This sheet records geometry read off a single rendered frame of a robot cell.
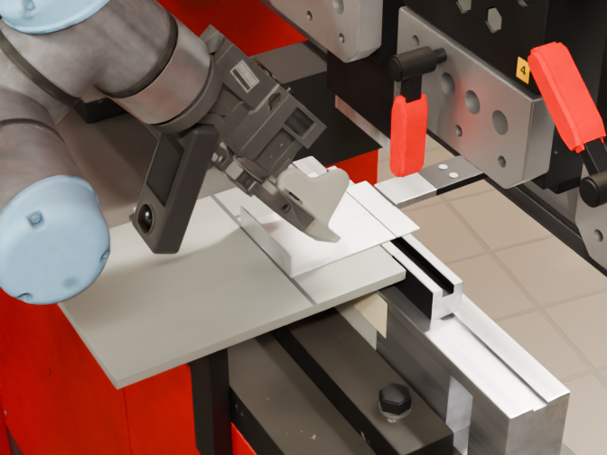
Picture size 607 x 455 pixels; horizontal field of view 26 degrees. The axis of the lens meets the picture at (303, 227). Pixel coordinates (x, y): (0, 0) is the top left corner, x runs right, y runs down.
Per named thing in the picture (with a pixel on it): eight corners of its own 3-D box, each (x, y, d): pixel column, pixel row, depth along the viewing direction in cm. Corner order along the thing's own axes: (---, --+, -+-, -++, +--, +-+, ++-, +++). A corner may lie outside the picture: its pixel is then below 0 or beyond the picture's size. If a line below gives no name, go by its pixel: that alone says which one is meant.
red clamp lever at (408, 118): (381, 173, 94) (387, 51, 88) (428, 157, 95) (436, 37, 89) (396, 185, 92) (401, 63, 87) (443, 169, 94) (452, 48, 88)
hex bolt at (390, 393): (371, 403, 110) (372, 388, 109) (399, 391, 111) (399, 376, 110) (390, 422, 108) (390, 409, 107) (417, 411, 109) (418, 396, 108)
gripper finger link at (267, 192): (322, 225, 104) (246, 162, 99) (309, 239, 104) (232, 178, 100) (300, 203, 108) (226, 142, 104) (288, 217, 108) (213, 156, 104)
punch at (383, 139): (326, 110, 114) (327, 11, 109) (345, 104, 115) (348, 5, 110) (390, 164, 108) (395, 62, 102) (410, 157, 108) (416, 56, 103)
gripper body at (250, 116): (333, 133, 103) (244, 52, 94) (262, 215, 103) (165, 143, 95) (284, 90, 108) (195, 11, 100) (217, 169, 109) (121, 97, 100)
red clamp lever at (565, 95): (529, 45, 74) (602, 202, 72) (585, 28, 76) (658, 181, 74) (514, 59, 76) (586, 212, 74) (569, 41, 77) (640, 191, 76)
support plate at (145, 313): (29, 264, 111) (27, 255, 111) (296, 175, 122) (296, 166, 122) (116, 390, 99) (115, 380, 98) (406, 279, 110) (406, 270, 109)
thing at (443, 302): (307, 201, 122) (307, 174, 121) (334, 191, 124) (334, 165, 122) (431, 320, 109) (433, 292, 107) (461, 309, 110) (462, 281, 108)
